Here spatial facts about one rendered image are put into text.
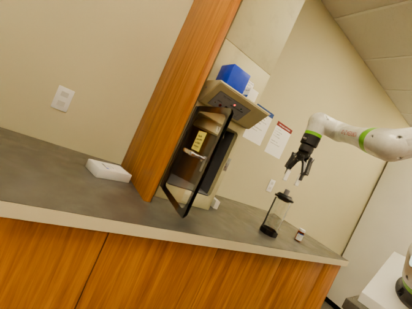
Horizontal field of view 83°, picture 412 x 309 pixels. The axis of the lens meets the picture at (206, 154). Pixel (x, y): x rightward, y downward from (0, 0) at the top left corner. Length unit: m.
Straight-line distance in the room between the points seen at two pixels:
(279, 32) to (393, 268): 1.17
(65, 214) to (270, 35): 1.13
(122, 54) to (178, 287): 1.14
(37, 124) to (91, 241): 0.76
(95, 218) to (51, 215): 0.10
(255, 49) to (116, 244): 1.01
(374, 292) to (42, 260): 1.15
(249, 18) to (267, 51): 0.18
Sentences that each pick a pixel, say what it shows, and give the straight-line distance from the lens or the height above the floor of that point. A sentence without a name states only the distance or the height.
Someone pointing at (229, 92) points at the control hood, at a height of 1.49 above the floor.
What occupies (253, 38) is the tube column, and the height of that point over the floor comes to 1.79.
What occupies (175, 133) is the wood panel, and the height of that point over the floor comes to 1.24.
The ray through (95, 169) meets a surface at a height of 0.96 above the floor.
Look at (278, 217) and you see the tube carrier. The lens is 1.35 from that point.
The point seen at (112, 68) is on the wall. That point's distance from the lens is 1.38.
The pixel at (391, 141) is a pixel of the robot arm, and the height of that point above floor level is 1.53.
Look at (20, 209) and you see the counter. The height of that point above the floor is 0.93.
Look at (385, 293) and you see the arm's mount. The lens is 1.23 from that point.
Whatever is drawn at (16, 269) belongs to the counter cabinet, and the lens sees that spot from 0.83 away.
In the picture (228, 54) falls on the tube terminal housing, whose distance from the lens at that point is 1.14.
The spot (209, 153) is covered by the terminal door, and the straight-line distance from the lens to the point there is 0.76.
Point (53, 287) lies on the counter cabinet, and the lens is 0.87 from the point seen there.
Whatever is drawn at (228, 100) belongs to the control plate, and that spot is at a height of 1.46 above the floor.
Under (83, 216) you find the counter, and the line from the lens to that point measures 0.72.
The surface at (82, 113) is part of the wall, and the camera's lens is 1.37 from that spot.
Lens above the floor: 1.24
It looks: 2 degrees down
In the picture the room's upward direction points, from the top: 25 degrees clockwise
